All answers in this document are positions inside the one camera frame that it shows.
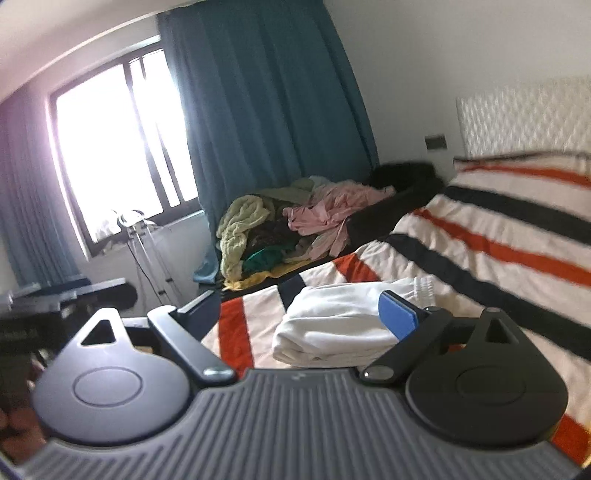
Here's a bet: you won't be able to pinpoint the white sweatpants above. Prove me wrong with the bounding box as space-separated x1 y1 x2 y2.
272 276 435 365

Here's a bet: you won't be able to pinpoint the yellow cloth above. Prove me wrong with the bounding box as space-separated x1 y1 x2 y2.
224 261 315 291

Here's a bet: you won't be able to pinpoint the olive green garment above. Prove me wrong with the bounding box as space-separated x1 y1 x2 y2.
291 175 325 195

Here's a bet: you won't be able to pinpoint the dark framed window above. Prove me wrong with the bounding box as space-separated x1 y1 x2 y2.
46 44 204 259

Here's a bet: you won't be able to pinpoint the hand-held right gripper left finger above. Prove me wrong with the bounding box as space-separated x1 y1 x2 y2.
60 291 236 386

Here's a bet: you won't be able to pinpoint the striped orange black white blanket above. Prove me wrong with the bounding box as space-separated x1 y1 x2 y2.
201 154 591 464

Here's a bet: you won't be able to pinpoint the white quilted headboard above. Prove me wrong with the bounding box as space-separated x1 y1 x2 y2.
455 74 591 160

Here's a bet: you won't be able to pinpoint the blue window curtain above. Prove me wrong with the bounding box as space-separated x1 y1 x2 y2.
0 83 90 289
157 0 380 284

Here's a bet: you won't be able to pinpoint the black armchair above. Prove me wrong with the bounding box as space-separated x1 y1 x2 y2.
342 161 447 256

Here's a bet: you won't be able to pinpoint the dark patterned garment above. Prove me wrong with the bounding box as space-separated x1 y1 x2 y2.
247 220 297 253

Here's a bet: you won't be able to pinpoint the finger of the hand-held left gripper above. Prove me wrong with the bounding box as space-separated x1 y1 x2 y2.
13 275 91 302
60 278 138 309

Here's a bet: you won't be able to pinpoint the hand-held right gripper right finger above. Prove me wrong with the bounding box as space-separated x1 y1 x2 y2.
359 290 527 385

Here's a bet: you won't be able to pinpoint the person's left hand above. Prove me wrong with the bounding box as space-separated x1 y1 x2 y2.
0 356 45 462

